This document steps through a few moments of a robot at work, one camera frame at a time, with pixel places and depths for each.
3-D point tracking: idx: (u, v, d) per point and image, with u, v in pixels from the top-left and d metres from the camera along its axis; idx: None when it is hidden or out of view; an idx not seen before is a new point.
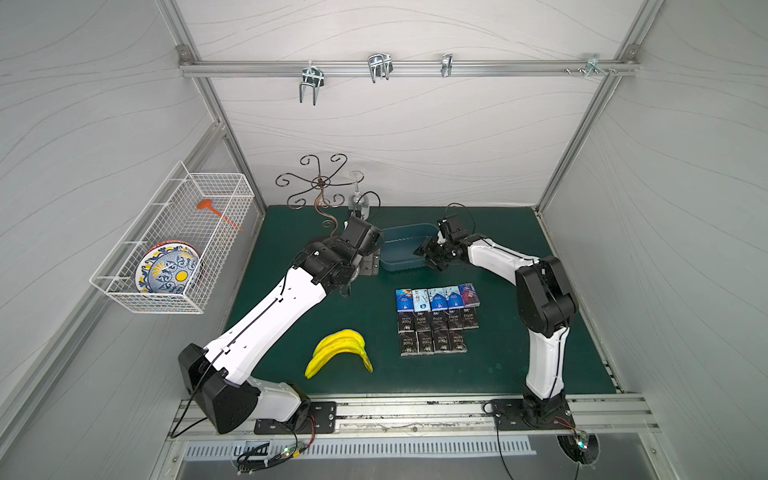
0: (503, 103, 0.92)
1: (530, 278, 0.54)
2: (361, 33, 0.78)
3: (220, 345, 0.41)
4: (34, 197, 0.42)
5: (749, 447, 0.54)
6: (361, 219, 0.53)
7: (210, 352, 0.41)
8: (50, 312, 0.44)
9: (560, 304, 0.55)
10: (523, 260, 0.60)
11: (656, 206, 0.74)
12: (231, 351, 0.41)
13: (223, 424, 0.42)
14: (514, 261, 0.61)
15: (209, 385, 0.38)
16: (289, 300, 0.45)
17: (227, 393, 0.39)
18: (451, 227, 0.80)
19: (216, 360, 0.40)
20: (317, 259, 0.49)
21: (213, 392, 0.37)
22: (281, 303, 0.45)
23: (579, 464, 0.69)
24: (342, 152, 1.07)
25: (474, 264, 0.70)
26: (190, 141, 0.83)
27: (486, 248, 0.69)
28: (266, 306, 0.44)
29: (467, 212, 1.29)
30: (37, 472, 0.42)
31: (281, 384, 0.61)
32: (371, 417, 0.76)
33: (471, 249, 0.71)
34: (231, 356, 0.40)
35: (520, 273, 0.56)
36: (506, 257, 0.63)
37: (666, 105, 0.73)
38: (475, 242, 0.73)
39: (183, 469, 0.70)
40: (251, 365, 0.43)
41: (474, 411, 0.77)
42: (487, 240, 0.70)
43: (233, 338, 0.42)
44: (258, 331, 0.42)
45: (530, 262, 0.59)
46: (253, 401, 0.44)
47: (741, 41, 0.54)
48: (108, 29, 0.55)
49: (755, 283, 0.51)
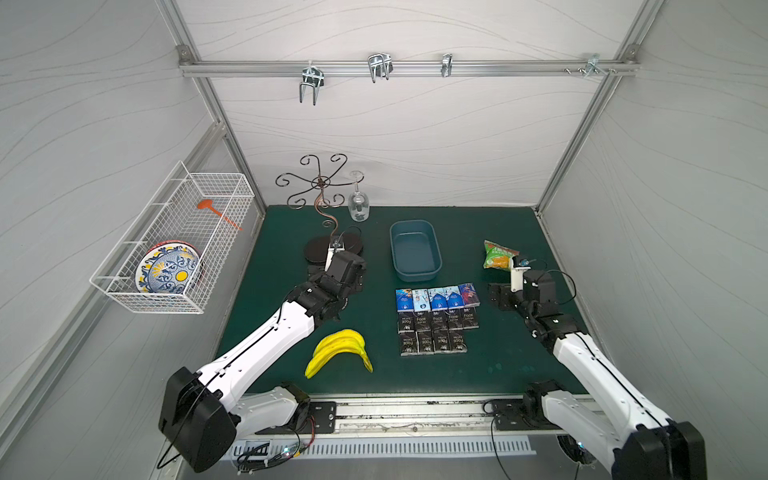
0: (504, 103, 0.92)
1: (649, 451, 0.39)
2: (361, 33, 0.78)
3: (214, 368, 0.43)
4: (34, 198, 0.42)
5: (752, 449, 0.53)
6: (344, 255, 0.59)
7: (204, 375, 0.42)
8: (51, 311, 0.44)
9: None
10: (635, 404, 0.45)
11: (656, 205, 0.74)
12: (225, 374, 0.42)
13: (202, 463, 0.41)
14: (623, 400, 0.46)
15: (201, 407, 0.38)
16: (284, 330, 0.49)
17: (218, 418, 0.40)
18: (542, 296, 0.62)
19: (211, 382, 0.41)
20: (308, 295, 0.55)
21: (205, 414, 0.38)
22: (276, 332, 0.49)
23: (579, 463, 0.69)
24: (342, 152, 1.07)
25: (561, 361, 0.57)
26: (190, 141, 0.83)
27: (585, 358, 0.53)
28: (262, 335, 0.48)
29: (504, 211, 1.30)
30: (37, 473, 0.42)
31: (276, 392, 0.63)
32: (371, 418, 0.76)
33: (565, 346, 0.55)
34: (225, 379, 0.42)
35: (637, 437, 0.41)
36: (614, 390, 0.47)
37: (667, 104, 0.72)
38: (571, 340, 0.56)
39: (183, 469, 0.70)
40: (240, 391, 0.44)
41: (473, 412, 0.77)
42: (588, 341, 0.56)
43: (227, 363, 0.44)
44: (254, 356, 0.45)
45: (651, 418, 0.43)
46: (232, 437, 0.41)
47: (741, 41, 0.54)
48: (107, 28, 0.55)
49: (754, 283, 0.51)
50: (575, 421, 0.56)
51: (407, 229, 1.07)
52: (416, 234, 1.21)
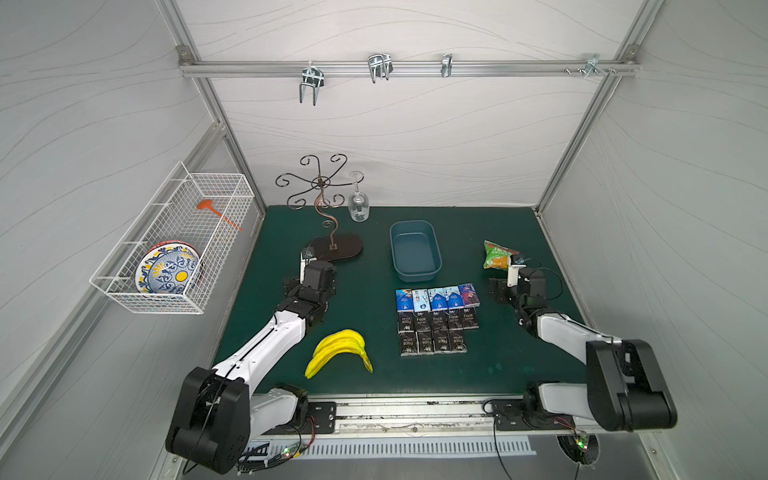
0: (503, 103, 0.92)
1: (604, 356, 0.45)
2: (361, 33, 0.78)
3: (229, 362, 0.46)
4: (34, 198, 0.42)
5: (751, 448, 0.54)
6: (315, 264, 0.66)
7: (221, 369, 0.45)
8: (50, 311, 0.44)
9: (650, 405, 0.43)
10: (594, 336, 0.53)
11: (656, 205, 0.74)
12: (243, 365, 0.46)
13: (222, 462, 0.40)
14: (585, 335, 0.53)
15: (226, 392, 0.41)
16: (283, 329, 0.55)
17: (243, 400, 0.42)
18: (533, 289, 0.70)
19: (232, 372, 0.44)
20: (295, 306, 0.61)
21: (232, 396, 0.40)
22: (277, 332, 0.54)
23: (579, 464, 0.69)
24: (342, 153, 0.93)
25: (547, 338, 0.63)
26: (190, 141, 0.83)
27: (558, 322, 0.61)
28: (264, 335, 0.52)
29: (504, 211, 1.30)
30: (37, 472, 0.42)
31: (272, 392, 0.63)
32: (371, 418, 0.76)
33: (543, 318, 0.64)
34: (244, 368, 0.45)
35: (592, 346, 0.49)
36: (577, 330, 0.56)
37: (667, 105, 0.72)
38: (547, 314, 0.66)
39: (183, 469, 0.70)
40: (253, 382, 0.47)
41: (474, 411, 0.77)
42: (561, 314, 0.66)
43: (239, 358, 0.47)
44: (262, 351, 0.49)
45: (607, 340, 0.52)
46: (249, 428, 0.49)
47: (740, 41, 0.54)
48: (107, 28, 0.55)
49: (754, 283, 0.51)
50: (566, 390, 0.58)
51: (407, 229, 1.07)
52: (416, 234, 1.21)
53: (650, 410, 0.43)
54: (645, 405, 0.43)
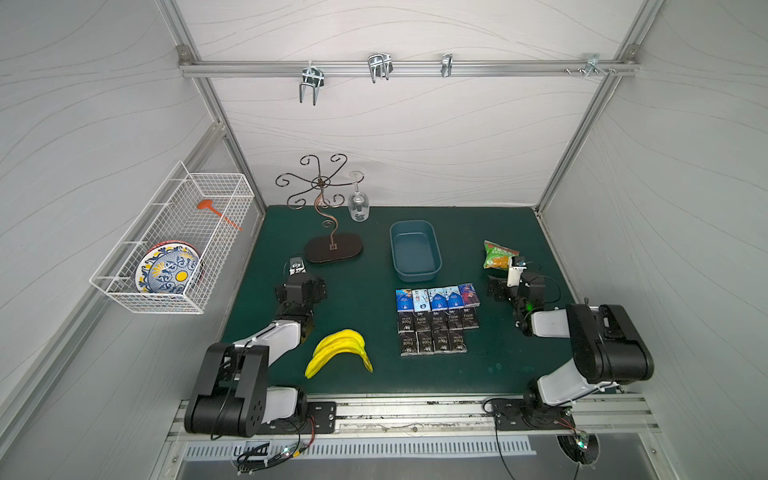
0: (503, 103, 0.92)
1: (583, 311, 0.52)
2: (361, 33, 0.78)
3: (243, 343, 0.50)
4: (34, 198, 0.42)
5: (750, 448, 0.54)
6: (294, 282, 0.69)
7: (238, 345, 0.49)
8: (50, 311, 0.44)
9: (633, 353, 0.47)
10: None
11: (655, 205, 0.74)
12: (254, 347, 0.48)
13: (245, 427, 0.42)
14: None
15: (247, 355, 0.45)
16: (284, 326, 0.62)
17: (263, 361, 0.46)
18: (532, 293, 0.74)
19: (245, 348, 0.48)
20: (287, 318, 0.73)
21: (254, 357, 0.45)
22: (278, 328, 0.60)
23: (579, 464, 0.69)
24: (342, 153, 0.93)
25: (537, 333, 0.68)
26: (190, 141, 0.83)
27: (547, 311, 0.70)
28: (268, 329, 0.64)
29: (504, 211, 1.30)
30: (38, 471, 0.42)
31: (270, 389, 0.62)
32: (371, 418, 0.76)
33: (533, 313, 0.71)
34: None
35: (572, 306, 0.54)
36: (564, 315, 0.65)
37: (667, 105, 0.72)
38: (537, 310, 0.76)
39: (183, 469, 0.70)
40: None
41: (474, 411, 0.77)
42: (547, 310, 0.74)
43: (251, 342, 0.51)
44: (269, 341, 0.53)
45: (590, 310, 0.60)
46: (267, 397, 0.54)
47: (740, 41, 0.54)
48: (107, 28, 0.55)
49: (753, 282, 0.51)
50: (558, 372, 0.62)
51: (407, 229, 1.07)
52: (416, 234, 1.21)
53: (633, 358, 0.46)
54: (623, 350, 0.47)
